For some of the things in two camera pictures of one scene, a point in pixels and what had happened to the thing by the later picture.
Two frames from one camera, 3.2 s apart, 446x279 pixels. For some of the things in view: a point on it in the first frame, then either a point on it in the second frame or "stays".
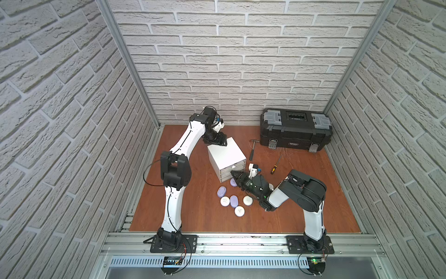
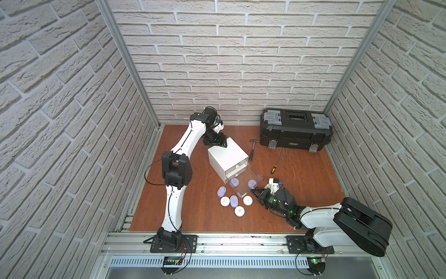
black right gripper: (240, 180) → (263, 195)
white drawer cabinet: (225, 159) stays
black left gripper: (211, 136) stays
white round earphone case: (225, 201) stays
